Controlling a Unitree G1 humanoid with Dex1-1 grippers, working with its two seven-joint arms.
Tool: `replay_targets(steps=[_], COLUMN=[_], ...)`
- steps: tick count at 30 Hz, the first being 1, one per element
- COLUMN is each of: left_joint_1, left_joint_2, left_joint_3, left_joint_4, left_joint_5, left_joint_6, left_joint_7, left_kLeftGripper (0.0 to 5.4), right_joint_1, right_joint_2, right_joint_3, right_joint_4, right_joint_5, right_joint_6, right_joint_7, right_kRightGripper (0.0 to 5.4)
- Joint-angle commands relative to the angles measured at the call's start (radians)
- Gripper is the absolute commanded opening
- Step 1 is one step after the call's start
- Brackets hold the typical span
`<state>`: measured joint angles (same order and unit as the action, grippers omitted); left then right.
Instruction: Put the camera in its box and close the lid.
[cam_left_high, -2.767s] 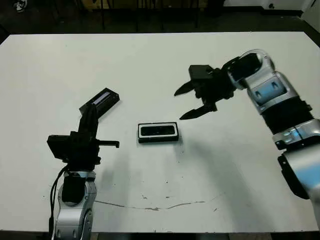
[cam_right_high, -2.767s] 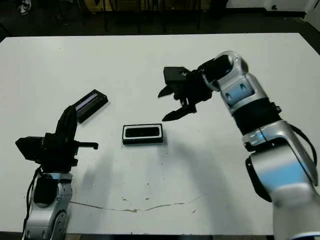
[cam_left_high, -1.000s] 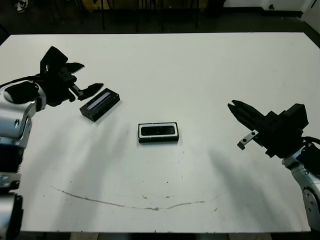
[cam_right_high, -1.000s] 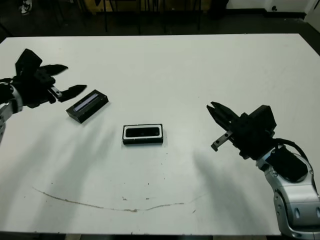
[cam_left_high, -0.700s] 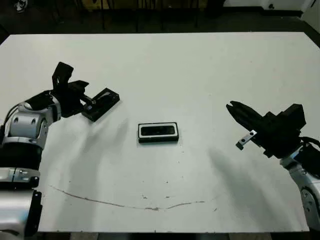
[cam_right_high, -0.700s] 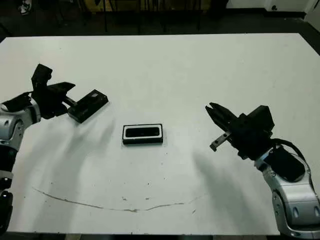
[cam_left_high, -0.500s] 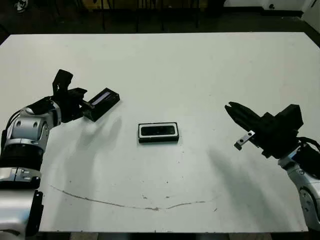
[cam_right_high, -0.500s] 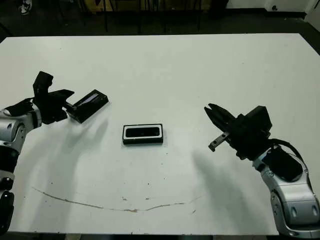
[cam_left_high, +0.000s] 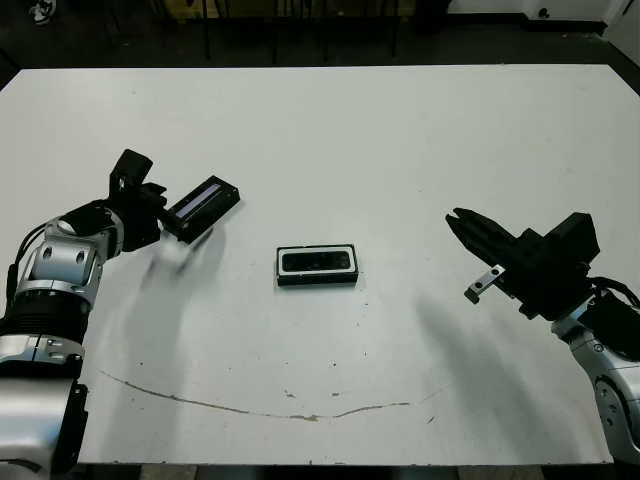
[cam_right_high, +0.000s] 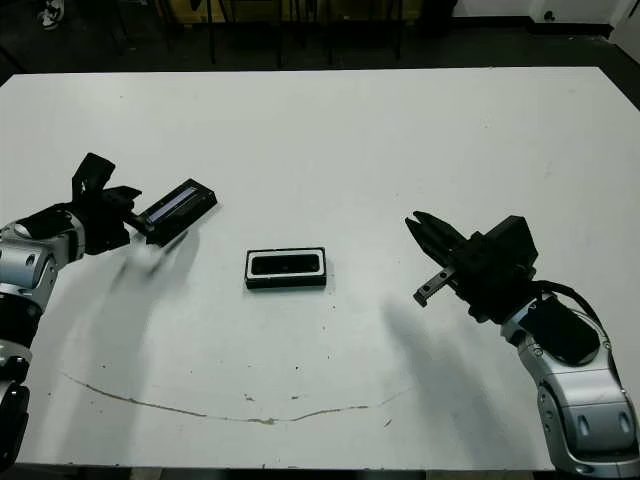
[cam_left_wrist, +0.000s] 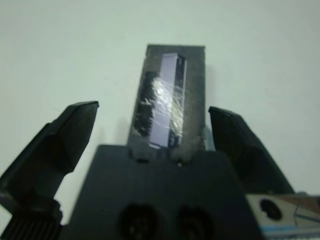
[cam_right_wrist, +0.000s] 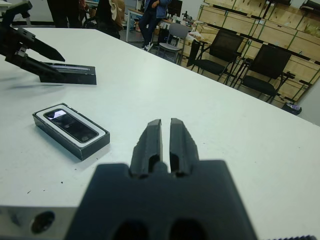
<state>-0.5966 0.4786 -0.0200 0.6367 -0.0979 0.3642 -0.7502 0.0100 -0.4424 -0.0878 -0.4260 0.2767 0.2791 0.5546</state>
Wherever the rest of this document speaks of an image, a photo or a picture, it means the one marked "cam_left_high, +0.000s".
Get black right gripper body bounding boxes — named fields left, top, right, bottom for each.
left=463, top=227, right=594, bottom=322

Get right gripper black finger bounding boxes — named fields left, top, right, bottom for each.
left=444, top=213, right=509, bottom=269
left=452, top=207, right=524, bottom=251

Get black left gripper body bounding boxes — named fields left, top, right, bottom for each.
left=107, top=182, right=169, bottom=253

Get black box lid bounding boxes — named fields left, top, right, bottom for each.
left=166, top=175, right=242, bottom=245

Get black box base white insert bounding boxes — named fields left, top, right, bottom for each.
left=273, top=243, right=361, bottom=288

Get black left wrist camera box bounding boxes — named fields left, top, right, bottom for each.
left=108, top=148, right=155, bottom=196

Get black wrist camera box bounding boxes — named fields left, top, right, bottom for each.
left=108, top=148, right=155, bottom=196
left=547, top=212, right=601, bottom=269

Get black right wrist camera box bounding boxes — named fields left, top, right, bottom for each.
left=547, top=212, right=601, bottom=269

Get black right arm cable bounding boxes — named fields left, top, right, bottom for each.
left=587, top=276, right=640, bottom=306

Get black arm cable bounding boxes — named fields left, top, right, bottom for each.
left=587, top=276, right=640, bottom=306
left=3, top=222, right=51, bottom=321

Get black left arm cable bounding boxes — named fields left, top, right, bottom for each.
left=3, top=222, right=51, bottom=321

